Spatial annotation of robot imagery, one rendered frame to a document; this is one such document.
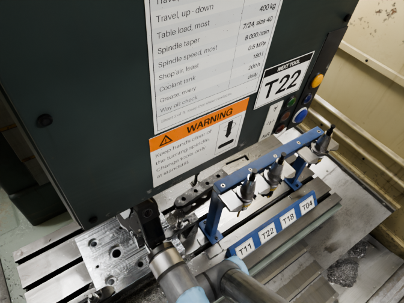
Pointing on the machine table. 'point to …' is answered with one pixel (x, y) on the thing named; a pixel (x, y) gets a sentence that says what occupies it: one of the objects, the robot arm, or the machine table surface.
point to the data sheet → (205, 54)
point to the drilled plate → (140, 274)
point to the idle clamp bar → (205, 186)
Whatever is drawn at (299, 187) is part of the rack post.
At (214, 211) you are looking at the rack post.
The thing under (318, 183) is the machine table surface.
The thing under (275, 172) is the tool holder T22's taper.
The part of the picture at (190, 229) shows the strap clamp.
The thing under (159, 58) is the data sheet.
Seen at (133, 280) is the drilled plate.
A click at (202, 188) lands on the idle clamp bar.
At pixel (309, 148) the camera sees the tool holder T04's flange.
